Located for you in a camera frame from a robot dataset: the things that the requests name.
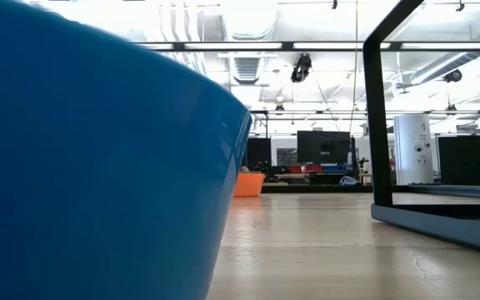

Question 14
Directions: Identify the orange plastic mini bowl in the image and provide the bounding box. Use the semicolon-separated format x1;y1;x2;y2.
232;171;267;198

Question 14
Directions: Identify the blue plastic mini bowl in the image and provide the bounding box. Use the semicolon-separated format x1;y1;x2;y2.
0;0;253;300

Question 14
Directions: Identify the black television screen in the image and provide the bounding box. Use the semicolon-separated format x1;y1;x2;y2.
297;130;353;164

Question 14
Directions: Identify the black ceiling spotlight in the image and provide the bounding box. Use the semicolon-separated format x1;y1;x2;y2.
442;68;463;83
290;52;313;83

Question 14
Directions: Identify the black crossbar with light strips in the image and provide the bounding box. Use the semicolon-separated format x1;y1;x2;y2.
133;40;480;53

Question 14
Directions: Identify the white round pillar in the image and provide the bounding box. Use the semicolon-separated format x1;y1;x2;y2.
392;114;435;187

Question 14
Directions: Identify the black partition wall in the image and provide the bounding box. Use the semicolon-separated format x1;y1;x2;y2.
246;137;273;171
437;134;480;187

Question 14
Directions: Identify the silver ventilation duct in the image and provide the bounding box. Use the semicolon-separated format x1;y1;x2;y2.
221;0;278;87
408;20;480;87

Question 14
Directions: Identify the black aluminium table frame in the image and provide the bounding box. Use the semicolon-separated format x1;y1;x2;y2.
260;184;374;194

